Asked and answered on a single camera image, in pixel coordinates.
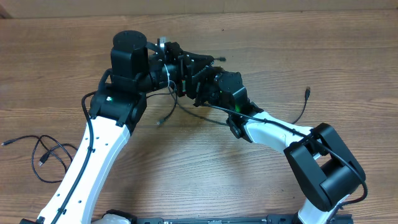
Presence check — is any black thin USB cable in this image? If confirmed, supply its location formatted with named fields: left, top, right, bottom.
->
left=1, top=134, right=78, bottom=184

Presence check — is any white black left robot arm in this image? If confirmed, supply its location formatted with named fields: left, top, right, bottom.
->
left=35, top=30, right=214, bottom=223

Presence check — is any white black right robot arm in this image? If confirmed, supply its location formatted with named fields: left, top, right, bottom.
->
left=182, top=66, right=368, bottom=223

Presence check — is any black short USB cable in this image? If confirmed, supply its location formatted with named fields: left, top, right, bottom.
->
left=290, top=86, right=312, bottom=125

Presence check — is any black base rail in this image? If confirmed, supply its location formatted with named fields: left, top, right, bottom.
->
left=136, top=213, right=354, bottom=224

